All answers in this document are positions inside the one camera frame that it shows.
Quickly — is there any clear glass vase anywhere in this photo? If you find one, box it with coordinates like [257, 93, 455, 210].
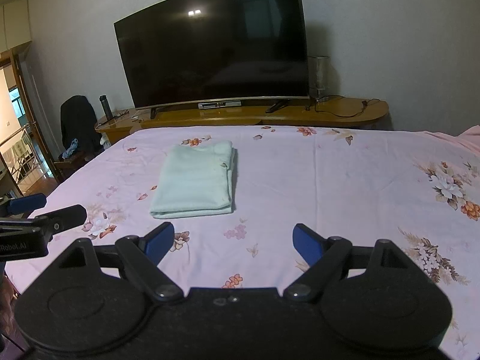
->
[308, 56, 329, 102]

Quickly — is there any silver set-top box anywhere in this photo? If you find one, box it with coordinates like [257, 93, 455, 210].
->
[198, 100, 242, 110]

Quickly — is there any black cable on stand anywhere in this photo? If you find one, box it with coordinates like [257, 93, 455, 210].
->
[305, 94, 382, 119]

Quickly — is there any wooden TV stand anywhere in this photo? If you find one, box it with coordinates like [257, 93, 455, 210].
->
[95, 96, 389, 144]

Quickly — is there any black chair with clothes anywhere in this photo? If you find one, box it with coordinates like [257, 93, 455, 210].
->
[55, 95, 103, 180]

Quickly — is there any pink floral bed sheet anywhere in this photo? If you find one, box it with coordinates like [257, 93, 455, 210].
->
[7, 126, 479, 359]

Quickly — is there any pale green cloth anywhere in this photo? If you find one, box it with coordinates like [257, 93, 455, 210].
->
[150, 141, 235, 219]

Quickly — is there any blue cloth on chair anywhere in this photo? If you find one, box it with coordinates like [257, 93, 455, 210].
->
[61, 138, 78, 160]

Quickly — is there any large black television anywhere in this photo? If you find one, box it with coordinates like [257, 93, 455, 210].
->
[114, 0, 309, 109]

